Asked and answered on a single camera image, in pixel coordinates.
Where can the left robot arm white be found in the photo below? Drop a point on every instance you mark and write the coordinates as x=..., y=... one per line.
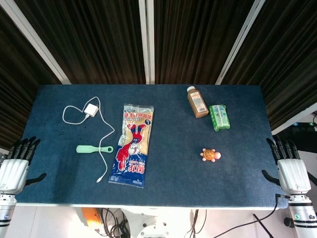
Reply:
x=6, y=213

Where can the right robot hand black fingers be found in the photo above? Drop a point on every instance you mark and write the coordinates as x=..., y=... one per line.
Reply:
x=293, y=176

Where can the blue red glove package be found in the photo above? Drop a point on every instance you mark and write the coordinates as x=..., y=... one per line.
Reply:
x=132, y=148

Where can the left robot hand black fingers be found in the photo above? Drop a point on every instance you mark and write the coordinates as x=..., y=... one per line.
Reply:
x=13, y=173

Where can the dark brown curtain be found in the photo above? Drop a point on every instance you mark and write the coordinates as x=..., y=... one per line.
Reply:
x=104, y=37

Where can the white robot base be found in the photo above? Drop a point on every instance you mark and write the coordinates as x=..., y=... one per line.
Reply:
x=158, y=223

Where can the orange object under table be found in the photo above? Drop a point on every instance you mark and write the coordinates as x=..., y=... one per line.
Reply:
x=90, y=217

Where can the small orange turtle toy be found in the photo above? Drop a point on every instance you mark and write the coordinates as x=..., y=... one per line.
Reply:
x=209, y=155

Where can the green tissue pack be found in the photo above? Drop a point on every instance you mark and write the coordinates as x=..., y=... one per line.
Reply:
x=220, y=117

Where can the brown drink bottle white cap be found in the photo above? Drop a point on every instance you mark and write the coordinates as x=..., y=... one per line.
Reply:
x=198, y=102

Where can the white charger block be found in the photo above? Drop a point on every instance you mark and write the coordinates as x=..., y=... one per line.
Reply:
x=90, y=110

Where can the mint green brush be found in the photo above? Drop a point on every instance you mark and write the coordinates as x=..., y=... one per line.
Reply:
x=86, y=149

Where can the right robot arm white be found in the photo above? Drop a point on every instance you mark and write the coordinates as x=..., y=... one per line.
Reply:
x=303, y=215

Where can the white frame post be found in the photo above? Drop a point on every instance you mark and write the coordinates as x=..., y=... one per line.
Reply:
x=146, y=42
x=239, y=42
x=37, y=42

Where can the blue felt table cover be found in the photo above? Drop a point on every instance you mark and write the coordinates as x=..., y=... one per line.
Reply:
x=173, y=138

